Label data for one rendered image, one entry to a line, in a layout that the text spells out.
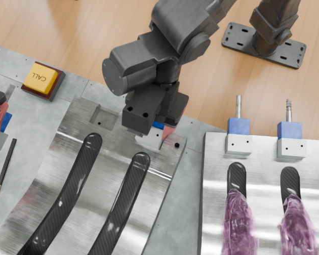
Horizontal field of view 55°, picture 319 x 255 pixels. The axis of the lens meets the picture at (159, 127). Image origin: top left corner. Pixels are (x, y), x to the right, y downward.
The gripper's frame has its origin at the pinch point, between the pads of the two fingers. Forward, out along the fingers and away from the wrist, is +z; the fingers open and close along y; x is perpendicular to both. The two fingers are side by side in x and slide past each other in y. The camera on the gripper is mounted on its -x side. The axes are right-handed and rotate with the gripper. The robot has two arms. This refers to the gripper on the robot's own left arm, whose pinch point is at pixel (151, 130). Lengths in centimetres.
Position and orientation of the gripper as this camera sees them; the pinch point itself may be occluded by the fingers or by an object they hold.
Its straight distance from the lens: 62.0
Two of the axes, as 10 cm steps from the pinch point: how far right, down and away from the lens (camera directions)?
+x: 3.6, -6.6, 6.6
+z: -1.4, 6.6, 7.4
